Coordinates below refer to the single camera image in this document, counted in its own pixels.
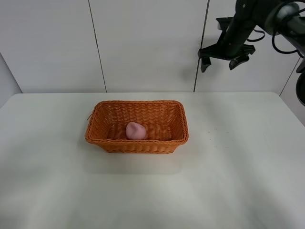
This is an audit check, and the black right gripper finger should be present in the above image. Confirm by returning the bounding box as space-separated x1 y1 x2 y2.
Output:
229 55 249 70

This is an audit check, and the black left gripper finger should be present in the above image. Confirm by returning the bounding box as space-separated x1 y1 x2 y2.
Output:
201 57 212 73

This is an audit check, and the pink peach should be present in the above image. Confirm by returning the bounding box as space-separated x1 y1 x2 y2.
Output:
125 122 146 140

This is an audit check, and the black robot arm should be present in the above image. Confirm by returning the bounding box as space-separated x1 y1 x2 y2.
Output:
198 0 305 73

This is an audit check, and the black cable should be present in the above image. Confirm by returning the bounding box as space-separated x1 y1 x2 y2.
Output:
246 7 301 54

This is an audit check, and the orange wicker basket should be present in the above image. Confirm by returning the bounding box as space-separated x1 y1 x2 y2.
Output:
85 100 189 154

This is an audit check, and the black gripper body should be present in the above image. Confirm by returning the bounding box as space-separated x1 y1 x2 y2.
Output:
198 0 265 61

